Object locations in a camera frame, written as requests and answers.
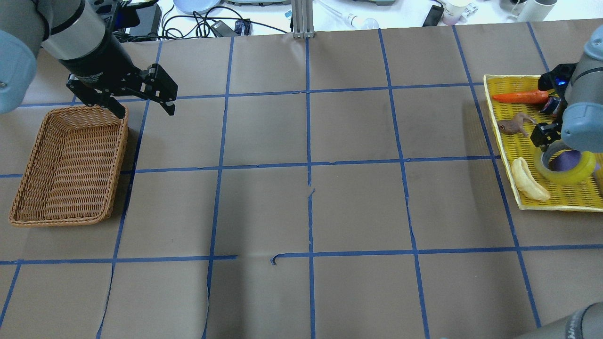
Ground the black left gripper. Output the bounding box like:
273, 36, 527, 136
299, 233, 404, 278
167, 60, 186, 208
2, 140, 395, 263
66, 49, 178, 120

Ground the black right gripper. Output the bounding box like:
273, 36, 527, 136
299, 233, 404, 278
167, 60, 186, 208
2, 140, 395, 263
530, 121, 562, 152

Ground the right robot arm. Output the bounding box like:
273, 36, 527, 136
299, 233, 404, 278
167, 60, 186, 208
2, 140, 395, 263
522, 27, 603, 339

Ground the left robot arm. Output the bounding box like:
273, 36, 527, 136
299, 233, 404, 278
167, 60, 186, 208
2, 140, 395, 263
0, 0, 178, 119

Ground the small labelled jar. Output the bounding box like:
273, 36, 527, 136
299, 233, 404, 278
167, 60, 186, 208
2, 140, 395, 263
540, 95, 562, 118

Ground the brown toy lion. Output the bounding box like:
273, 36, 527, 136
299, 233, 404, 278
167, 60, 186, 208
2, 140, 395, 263
496, 112, 537, 137

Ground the purple block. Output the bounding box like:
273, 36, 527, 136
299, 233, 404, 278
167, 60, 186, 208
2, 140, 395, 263
547, 149, 586, 172

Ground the orange toy carrot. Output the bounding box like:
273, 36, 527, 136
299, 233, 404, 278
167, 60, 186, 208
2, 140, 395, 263
492, 90, 549, 105

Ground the pale yellow toy banana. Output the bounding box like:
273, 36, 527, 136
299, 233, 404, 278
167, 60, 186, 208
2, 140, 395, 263
511, 157, 551, 202

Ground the yellow plastic basket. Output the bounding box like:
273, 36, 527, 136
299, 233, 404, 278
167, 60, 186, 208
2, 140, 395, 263
484, 74, 603, 212

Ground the black box device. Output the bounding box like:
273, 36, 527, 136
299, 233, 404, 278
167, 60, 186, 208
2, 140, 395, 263
122, 3, 162, 41

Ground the light blue plate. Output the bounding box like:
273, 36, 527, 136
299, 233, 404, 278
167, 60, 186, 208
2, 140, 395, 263
173, 0, 221, 15

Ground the brown wicker basket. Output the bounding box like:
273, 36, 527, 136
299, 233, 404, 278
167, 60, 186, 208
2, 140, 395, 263
8, 106, 129, 227

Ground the black power adapter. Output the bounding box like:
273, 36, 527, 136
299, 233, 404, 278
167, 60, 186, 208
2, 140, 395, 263
210, 20, 237, 37

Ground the white paper cup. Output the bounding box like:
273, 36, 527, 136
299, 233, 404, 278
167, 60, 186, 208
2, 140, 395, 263
440, 0, 479, 26

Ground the black phone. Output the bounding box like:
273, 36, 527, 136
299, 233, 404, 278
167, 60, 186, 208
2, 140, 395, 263
422, 5, 444, 26

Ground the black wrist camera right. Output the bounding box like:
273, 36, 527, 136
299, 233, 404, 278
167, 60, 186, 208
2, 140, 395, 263
537, 64, 577, 98

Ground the aluminium frame post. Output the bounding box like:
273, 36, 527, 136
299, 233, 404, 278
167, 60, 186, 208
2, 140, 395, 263
291, 0, 315, 39

